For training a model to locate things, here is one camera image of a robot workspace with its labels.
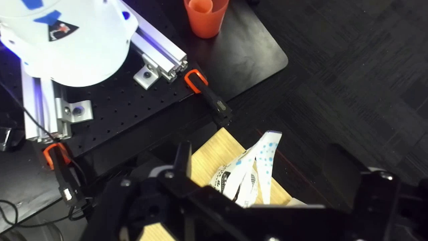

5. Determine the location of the white almond snack package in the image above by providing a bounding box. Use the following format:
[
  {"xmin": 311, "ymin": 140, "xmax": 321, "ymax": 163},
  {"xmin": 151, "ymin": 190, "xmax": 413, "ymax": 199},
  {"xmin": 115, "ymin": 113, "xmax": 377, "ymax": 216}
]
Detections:
[{"xmin": 208, "ymin": 129, "xmax": 284, "ymax": 208}]

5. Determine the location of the aluminium extrusion rail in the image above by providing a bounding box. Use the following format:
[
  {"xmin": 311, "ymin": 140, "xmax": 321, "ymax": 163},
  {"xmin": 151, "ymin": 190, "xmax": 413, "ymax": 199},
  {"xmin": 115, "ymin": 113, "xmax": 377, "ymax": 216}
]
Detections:
[
  {"xmin": 117, "ymin": 0, "xmax": 188, "ymax": 84},
  {"xmin": 18, "ymin": 65, "xmax": 61, "ymax": 144}
]

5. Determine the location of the orange plastic cup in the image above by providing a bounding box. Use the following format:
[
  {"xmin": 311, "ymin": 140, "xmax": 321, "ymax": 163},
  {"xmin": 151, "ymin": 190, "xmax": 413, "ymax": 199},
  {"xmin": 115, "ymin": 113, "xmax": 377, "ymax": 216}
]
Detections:
[{"xmin": 183, "ymin": 0, "xmax": 231, "ymax": 40}]

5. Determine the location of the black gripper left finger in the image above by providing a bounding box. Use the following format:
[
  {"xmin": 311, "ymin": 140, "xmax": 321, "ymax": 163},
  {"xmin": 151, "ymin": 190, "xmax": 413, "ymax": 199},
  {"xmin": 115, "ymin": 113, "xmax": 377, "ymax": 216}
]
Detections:
[{"xmin": 81, "ymin": 140, "xmax": 251, "ymax": 241}]

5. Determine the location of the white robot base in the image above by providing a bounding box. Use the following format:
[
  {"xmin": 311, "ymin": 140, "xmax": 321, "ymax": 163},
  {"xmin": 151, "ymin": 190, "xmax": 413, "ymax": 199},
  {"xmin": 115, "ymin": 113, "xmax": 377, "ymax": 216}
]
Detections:
[{"xmin": 0, "ymin": 0, "xmax": 139, "ymax": 88}]

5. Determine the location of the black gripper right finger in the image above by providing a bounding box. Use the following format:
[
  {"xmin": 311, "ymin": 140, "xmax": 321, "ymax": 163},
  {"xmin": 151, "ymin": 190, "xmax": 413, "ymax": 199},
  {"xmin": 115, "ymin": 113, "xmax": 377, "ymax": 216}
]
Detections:
[{"xmin": 342, "ymin": 167, "xmax": 428, "ymax": 241}]

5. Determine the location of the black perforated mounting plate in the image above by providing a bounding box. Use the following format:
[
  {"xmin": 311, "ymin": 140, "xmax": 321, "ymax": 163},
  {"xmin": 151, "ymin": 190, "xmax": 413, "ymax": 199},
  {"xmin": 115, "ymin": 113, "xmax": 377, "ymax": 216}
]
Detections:
[{"xmin": 0, "ymin": 0, "xmax": 290, "ymax": 164}]

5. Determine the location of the orange and black clamp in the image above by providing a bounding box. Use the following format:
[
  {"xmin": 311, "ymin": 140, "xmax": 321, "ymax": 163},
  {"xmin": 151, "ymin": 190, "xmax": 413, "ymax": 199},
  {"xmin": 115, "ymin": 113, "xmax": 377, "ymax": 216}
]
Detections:
[
  {"xmin": 41, "ymin": 140, "xmax": 85, "ymax": 206},
  {"xmin": 183, "ymin": 66, "xmax": 235, "ymax": 128}
]

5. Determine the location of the aluminium corner bracket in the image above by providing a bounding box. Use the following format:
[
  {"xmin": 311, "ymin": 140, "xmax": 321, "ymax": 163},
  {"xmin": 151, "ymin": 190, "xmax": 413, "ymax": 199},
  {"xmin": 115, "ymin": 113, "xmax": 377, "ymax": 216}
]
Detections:
[
  {"xmin": 132, "ymin": 64, "xmax": 161, "ymax": 91},
  {"xmin": 54, "ymin": 97, "xmax": 95, "ymax": 124}
]

